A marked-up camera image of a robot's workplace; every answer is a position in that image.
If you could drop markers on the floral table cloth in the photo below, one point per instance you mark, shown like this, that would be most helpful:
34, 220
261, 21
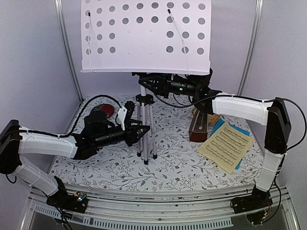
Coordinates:
178, 167

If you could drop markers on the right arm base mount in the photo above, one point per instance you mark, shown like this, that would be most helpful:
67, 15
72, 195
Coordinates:
256, 200

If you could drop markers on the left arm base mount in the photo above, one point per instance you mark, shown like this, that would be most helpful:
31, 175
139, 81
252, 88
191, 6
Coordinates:
63, 201

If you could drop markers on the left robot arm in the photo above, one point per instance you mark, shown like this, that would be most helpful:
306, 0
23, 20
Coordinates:
98, 131

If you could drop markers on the white blue sheet music booklet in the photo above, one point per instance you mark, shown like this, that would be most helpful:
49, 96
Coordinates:
219, 123

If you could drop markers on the white tripod music stand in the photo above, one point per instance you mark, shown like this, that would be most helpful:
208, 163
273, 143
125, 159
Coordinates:
146, 36

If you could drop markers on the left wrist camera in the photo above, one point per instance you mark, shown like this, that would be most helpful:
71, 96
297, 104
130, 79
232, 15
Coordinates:
129, 105

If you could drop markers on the woven bamboo tray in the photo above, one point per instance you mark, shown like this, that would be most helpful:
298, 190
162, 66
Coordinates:
213, 119

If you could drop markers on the left aluminium frame post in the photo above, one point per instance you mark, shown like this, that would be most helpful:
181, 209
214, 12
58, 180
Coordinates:
67, 48

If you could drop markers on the aluminium front rail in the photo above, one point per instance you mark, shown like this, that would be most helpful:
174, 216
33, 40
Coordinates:
191, 210

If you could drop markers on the dark red wooden metronome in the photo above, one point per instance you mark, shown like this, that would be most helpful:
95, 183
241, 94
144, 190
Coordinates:
198, 129

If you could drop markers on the aluminium frame post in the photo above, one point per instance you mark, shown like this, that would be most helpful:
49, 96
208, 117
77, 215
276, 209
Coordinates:
67, 48
251, 47

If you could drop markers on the right aluminium frame post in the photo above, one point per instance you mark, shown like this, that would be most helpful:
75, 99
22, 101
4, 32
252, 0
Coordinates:
251, 47

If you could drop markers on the red floral round tin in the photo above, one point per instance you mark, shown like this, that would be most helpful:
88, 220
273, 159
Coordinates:
108, 109

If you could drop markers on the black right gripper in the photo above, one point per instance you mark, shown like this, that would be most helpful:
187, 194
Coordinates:
162, 85

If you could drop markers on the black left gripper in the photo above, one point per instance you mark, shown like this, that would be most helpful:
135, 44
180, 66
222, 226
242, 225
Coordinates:
131, 131

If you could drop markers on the yellow sheet music page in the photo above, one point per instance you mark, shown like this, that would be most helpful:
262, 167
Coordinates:
226, 147

